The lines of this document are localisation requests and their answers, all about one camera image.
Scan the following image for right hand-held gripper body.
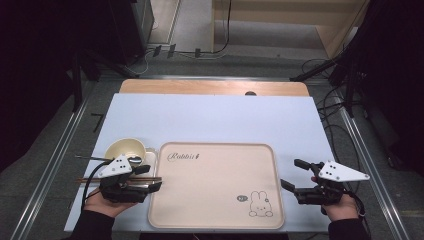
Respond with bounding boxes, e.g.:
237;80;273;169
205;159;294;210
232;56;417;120
294;160;370;205

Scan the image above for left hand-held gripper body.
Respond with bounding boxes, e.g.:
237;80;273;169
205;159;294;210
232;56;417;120
97;153;148;204

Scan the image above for small white square plate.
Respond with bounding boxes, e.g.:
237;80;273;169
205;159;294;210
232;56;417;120
101;147;159;188

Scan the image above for metal spoon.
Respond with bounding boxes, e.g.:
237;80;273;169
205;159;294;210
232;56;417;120
74;154;143;165

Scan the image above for cream bowl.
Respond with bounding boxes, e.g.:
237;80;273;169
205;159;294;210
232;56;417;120
104;137;147;168

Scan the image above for beige tray with rabbit print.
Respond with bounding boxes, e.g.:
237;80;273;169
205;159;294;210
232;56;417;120
147;142;286;230

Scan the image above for person's left hand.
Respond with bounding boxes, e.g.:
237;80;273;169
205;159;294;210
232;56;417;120
83;188;138;218

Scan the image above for person's right hand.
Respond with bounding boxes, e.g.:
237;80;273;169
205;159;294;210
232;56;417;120
320;193;360;222

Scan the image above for white table board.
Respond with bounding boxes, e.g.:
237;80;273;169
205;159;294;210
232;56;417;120
63;93;336;233

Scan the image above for black metal stand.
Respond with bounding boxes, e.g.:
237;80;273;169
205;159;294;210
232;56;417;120
289;49;359;118
70;48;140;113

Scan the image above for light wooden cabinet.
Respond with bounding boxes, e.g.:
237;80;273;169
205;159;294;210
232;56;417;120
213;0;372;60

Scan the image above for dark equipment case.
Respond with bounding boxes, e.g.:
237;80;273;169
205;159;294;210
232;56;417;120
108;0;155;65

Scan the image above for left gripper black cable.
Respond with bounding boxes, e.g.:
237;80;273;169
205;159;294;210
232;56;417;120
80;160;114;212

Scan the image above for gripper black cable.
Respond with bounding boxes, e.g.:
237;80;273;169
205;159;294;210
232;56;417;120
343;189;373;240
80;160;114;212

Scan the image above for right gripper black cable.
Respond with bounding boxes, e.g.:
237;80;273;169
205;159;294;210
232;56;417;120
343;189;373;240

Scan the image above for aluminium floor rail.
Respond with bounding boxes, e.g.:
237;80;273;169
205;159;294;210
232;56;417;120
9;99;90;240
334;95;412;240

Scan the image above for black floor cables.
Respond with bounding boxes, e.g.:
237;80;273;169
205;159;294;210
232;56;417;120
300;58;366;174

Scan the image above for white floor cable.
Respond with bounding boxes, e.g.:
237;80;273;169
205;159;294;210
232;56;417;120
125;49;158;76

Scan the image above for black hanging cable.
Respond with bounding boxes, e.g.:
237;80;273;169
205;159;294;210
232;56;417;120
201;0;233;55

